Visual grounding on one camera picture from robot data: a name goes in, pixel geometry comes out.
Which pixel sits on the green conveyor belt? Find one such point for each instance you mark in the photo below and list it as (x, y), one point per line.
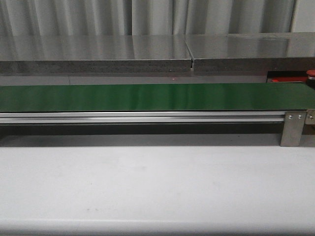
(158, 97)

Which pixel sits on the red plastic tray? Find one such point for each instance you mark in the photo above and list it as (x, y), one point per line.
(289, 79)

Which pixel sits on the steel conveyor end plate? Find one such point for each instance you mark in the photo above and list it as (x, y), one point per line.
(309, 127)

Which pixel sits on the grey stone counter left slab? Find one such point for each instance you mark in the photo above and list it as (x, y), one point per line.
(103, 54)

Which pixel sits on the grey pleated curtain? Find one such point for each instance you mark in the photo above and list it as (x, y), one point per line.
(144, 17)

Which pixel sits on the steel conveyor support bracket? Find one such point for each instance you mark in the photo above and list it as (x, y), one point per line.
(294, 122)

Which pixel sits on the aluminium conveyor side rail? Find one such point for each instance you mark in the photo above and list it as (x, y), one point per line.
(140, 117)

